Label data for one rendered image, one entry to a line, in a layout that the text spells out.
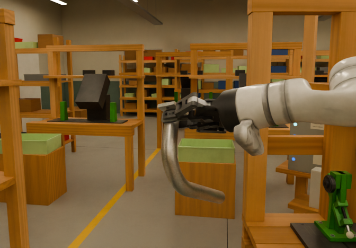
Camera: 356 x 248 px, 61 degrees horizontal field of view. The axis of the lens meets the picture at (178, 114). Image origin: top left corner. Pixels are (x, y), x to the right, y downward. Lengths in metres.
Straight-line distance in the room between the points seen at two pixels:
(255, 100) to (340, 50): 1.08
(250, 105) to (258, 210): 1.11
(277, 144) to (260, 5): 0.66
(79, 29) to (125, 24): 1.86
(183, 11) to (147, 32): 1.51
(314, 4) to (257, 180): 0.83
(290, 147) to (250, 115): 1.11
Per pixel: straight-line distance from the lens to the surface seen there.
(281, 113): 0.49
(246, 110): 0.50
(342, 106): 0.46
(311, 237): 1.49
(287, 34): 11.47
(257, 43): 1.42
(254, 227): 1.55
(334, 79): 0.50
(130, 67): 11.74
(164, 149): 0.57
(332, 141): 1.58
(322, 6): 1.53
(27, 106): 6.38
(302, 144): 1.62
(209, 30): 11.32
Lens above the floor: 1.59
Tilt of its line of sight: 8 degrees down
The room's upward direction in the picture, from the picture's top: straight up
